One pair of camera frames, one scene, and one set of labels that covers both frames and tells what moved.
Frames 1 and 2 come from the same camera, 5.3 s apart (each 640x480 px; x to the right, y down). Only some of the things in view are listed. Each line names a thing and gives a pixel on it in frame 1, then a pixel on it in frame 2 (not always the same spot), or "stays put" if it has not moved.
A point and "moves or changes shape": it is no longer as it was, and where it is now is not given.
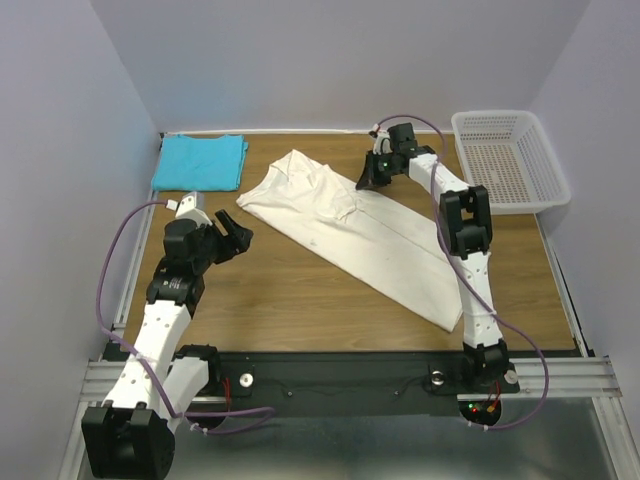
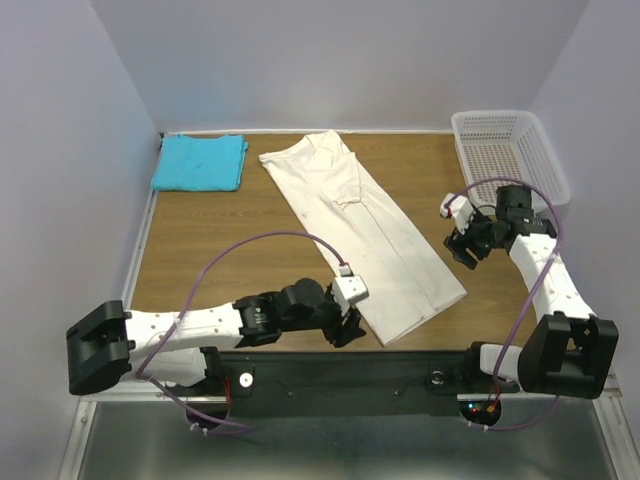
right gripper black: x=371 y=176 to x=456 y=242
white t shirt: x=354 y=227 moves or changes shape
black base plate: x=353 y=384 stays put
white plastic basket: x=509 y=154 stays put
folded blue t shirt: x=199 y=164 stays put
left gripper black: x=237 y=241 to x=338 y=332
